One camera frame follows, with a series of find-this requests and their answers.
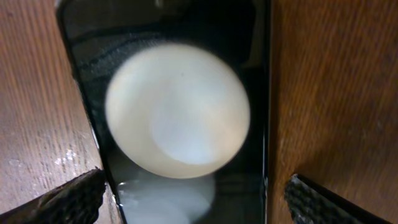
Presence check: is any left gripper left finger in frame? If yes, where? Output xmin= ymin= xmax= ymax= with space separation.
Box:
xmin=1 ymin=168 xmax=106 ymax=224

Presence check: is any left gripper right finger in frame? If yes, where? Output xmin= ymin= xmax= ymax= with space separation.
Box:
xmin=284 ymin=174 xmax=388 ymax=224

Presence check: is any black Galaxy flip smartphone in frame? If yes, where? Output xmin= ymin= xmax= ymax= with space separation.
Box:
xmin=55 ymin=0 xmax=271 ymax=223

